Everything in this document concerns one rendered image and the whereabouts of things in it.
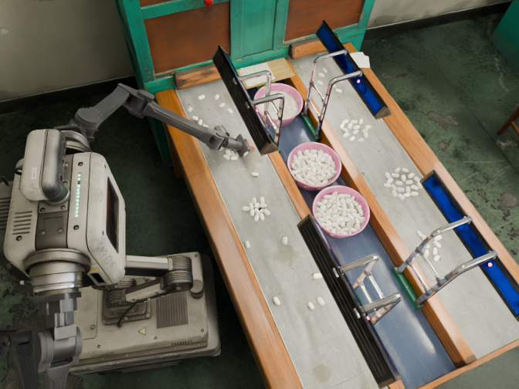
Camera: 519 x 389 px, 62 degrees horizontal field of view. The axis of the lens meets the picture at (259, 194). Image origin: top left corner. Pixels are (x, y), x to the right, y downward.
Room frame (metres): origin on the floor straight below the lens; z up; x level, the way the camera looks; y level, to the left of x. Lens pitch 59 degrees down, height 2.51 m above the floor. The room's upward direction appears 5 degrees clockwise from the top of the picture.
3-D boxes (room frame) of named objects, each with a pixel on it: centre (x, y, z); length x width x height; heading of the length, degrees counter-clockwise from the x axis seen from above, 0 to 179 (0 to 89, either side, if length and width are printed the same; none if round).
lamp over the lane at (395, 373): (0.49, -0.33, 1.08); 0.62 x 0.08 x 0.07; 27
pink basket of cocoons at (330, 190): (0.99, -0.39, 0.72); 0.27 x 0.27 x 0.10
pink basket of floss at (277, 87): (1.63, -0.06, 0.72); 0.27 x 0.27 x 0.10
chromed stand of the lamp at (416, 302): (0.71, -0.76, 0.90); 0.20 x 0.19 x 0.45; 27
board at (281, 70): (1.83, 0.04, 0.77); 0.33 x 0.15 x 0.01; 117
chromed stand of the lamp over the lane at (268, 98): (1.39, 0.04, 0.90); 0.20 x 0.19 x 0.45; 27
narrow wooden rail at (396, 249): (1.17, -0.48, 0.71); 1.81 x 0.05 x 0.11; 27
